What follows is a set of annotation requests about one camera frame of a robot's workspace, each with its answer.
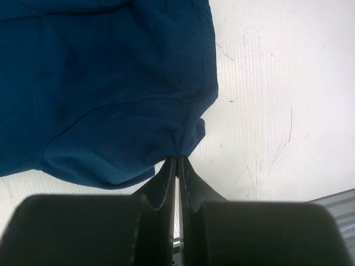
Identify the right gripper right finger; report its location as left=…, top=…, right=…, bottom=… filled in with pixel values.
left=178, top=157, right=351, bottom=265

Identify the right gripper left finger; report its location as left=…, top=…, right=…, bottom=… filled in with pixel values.
left=1, top=158, right=176, bottom=265

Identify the navy blue t-shirt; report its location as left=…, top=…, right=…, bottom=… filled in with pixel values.
left=1, top=1, right=218, bottom=189

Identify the aluminium mounting rail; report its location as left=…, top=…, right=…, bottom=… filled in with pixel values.
left=312, top=189, right=355, bottom=239

